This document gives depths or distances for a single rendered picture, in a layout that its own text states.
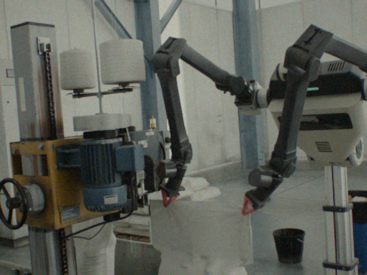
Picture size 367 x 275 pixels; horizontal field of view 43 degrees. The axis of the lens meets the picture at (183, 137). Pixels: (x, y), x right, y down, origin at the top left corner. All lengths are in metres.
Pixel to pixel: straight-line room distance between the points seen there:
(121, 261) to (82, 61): 1.21
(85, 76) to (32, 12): 4.91
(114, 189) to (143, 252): 0.95
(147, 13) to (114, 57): 6.39
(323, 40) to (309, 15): 8.91
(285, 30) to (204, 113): 2.61
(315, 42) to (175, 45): 0.52
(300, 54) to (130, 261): 1.59
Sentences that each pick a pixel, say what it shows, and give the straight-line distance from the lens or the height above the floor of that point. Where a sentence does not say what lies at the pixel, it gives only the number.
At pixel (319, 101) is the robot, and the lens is 1.92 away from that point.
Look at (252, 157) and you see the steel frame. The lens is 10.59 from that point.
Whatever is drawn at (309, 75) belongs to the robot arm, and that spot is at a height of 1.48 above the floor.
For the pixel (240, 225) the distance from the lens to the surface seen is 1.73.
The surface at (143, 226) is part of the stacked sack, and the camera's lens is 4.77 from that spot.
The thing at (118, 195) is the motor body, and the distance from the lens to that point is 1.61.
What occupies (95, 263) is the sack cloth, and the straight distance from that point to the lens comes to 2.21.
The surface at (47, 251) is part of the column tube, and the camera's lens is 1.78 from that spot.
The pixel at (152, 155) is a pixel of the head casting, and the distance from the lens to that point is 2.03.
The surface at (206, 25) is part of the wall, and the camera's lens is 9.82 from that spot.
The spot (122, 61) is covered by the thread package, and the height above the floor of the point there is 1.60.
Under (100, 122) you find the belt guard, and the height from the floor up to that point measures 1.39.
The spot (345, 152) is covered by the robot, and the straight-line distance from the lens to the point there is 2.03.
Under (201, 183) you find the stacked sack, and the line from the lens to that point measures 5.43.
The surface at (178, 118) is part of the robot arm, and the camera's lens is 1.76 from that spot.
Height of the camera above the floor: 1.40
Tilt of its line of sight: 3 degrees down
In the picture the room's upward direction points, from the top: 4 degrees counter-clockwise
